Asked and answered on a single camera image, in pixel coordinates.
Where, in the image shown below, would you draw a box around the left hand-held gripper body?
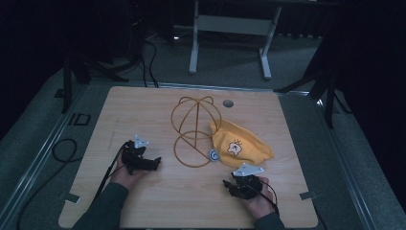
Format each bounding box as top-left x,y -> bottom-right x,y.
121,134 -> 153,176

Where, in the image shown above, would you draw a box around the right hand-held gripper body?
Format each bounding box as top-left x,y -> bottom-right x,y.
230,162 -> 264,201

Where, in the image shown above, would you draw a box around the yellow hat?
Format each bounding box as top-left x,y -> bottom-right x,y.
209,119 -> 275,169

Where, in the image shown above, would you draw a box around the golden wire hat stand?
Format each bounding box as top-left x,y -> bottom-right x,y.
170,95 -> 223,169

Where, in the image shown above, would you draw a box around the person's left hand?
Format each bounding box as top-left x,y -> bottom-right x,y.
109,152 -> 151,194

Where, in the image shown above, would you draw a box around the person's right hand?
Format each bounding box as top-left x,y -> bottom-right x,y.
243,176 -> 276,220

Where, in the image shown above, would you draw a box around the grey tape piece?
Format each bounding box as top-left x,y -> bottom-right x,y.
299,191 -> 319,201
64,192 -> 81,204

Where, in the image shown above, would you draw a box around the black tripod stand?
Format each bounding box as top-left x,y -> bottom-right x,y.
274,61 -> 353,129
54,56 -> 130,115

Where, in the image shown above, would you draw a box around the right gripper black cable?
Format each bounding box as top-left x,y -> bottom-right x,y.
245,178 -> 281,216

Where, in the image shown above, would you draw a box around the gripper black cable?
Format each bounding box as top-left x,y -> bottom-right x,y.
92,143 -> 128,203
245,178 -> 281,216

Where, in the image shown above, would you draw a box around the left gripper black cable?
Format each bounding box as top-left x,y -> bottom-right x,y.
92,143 -> 128,203

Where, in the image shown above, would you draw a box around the black floor cable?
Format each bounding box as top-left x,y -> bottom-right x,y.
15,138 -> 79,230

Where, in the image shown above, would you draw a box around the black hanging cables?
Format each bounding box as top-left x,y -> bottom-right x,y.
139,37 -> 161,89

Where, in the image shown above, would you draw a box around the white desk frame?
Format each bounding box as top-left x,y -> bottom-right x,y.
188,0 -> 283,81

